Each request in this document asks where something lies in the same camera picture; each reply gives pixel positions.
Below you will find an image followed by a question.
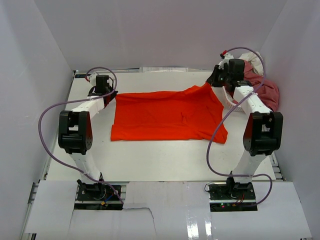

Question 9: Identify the orange t shirt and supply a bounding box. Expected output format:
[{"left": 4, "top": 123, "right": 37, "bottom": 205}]
[{"left": 110, "top": 83, "right": 228, "bottom": 144}]

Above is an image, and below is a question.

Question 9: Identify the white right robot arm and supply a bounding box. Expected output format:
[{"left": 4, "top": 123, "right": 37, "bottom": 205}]
[{"left": 206, "top": 59, "right": 283, "bottom": 200}]

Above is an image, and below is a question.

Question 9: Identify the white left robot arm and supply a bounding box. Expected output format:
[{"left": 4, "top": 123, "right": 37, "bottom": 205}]
[{"left": 58, "top": 72, "right": 118, "bottom": 200}]

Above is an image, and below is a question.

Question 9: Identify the white perforated laundry basket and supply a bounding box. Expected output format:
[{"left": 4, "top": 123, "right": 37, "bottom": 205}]
[{"left": 222, "top": 86, "right": 237, "bottom": 110}]

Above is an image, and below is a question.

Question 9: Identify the black corner label plate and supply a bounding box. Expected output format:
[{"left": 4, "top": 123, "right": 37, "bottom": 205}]
[{"left": 74, "top": 73, "right": 91, "bottom": 79}]

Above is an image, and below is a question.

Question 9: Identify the cream white t shirt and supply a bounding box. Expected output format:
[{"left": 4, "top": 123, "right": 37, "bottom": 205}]
[{"left": 239, "top": 52, "right": 264, "bottom": 76}]

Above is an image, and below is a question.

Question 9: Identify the pink t shirt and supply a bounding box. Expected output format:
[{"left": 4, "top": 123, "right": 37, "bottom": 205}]
[{"left": 244, "top": 60, "right": 280, "bottom": 112}]

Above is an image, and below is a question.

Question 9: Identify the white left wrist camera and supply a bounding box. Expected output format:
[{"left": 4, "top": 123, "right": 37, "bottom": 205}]
[{"left": 85, "top": 71, "right": 99, "bottom": 86}]

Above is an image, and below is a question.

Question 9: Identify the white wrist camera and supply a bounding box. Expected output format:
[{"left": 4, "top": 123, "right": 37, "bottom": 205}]
[
  {"left": 85, "top": 71, "right": 99, "bottom": 86},
  {"left": 218, "top": 50, "right": 234, "bottom": 70}
]

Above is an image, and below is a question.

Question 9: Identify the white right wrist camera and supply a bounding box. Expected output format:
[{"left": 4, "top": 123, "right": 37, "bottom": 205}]
[{"left": 218, "top": 50, "right": 234, "bottom": 70}]

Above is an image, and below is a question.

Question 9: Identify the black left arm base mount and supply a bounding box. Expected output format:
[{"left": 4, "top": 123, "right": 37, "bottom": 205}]
[{"left": 74, "top": 179, "right": 125, "bottom": 211}]

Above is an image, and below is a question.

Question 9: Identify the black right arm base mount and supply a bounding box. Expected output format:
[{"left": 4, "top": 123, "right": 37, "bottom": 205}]
[{"left": 204, "top": 182, "right": 258, "bottom": 213}]

